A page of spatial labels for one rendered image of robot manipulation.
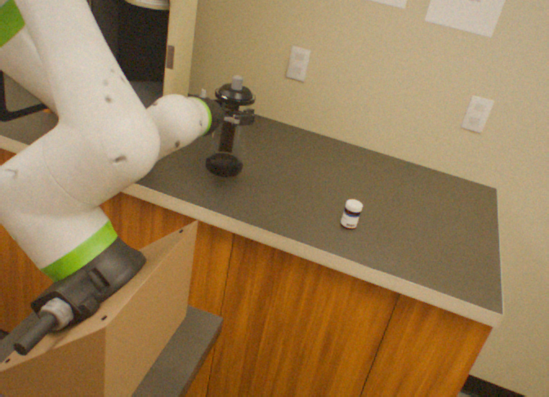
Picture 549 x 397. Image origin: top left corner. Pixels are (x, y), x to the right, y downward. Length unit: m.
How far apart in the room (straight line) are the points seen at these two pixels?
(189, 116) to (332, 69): 0.93
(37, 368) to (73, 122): 0.36
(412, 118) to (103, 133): 1.33
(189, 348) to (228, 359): 0.70
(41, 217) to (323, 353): 0.95
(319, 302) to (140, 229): 0.54
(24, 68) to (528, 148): 1.51
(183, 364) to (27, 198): 0.39
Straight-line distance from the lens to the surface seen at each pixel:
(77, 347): 0.79
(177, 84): 1.68
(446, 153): 1.94
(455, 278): 1.39
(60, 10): 0.87
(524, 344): 2.35
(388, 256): 1.38
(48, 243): 0.85
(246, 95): 1.39
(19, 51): 1.06
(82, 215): 0.85
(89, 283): 0.85
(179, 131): 1.07
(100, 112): 0.77
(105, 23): 1.82
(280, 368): 1.65
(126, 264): 0.87
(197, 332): 1.05
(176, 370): 0.98
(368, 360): 1.53
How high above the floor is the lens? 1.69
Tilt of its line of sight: 30 degrees down
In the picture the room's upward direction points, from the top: 12 degrees clockwise
